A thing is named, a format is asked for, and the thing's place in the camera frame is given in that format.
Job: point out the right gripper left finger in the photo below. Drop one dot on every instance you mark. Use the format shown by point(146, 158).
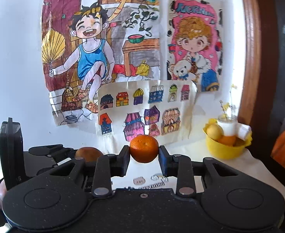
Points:
point(108, 166)

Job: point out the white orange jar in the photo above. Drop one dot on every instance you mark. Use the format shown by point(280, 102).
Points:
point(228, 125)

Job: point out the yellow plastic bowl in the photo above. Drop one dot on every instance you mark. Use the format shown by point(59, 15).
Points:
point(222, 151)

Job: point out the black dark door panel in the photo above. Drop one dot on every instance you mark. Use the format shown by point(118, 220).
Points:
point(283, 58)

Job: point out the yellow flower twig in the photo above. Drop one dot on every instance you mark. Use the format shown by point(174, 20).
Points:
point(228, 108)

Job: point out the small orange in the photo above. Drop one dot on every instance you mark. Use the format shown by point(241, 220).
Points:
point(144, 148)

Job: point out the brown wooden door frame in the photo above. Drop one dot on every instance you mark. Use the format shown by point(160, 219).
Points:
point(262, 54)

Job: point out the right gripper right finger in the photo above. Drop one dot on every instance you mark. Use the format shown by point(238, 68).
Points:
point(178, 166)

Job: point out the boy with fan drawing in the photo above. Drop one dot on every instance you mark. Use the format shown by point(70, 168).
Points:
point(90, 43)

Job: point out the white rolled paper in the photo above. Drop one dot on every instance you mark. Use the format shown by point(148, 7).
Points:
point(243, 131)

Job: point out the girl with bear drawing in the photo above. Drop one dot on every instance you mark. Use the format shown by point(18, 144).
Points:
point(194, 43)

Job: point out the colourful houses drawing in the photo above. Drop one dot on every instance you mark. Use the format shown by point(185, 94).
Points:
point(160, 109)

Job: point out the green yellow pear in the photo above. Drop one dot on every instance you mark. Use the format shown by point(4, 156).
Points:
point(90, 154)

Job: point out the yellow fruit in bowl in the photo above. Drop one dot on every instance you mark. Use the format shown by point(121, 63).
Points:
point(214, 131)

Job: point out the person's left hand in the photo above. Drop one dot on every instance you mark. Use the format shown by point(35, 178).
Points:
point(3, 191)

